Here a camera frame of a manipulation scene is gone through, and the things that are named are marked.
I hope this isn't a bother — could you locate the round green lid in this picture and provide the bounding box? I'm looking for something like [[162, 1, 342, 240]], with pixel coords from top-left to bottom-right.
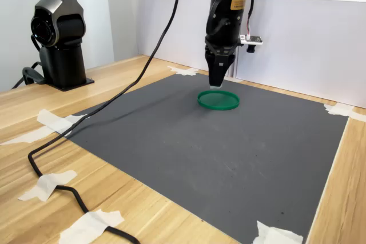
[[197, 89, 241, 111]]

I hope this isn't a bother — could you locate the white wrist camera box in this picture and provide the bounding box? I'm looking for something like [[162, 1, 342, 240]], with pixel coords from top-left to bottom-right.
[[239, 34, 264, 54]]

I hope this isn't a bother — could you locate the dark grey mat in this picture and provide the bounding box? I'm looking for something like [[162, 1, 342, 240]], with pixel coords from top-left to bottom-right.
[[64, 72, 350, 244]]

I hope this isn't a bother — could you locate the white tape piece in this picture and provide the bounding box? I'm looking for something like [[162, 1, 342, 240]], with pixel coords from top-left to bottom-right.
[[167, 65, 201, 77], [0, 114, 91, 146], [58, 209, 125, 244], [37, 109, 73, 138], [18, 169, 78, 202], [251, 220, 304, 244], [323, 102, 366, 122]]

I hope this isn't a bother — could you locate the black base power cable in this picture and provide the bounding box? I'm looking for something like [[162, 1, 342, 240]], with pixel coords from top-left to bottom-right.
[[11, 61, 47, 90]]

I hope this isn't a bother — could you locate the long black camera cable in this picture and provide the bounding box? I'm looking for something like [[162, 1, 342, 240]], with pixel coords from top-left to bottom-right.
[[27, 0, 256, 244]]

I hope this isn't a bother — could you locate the black looped wrist cable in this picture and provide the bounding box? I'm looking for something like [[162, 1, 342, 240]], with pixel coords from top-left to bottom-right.
[[205, 0, 231, 37]]

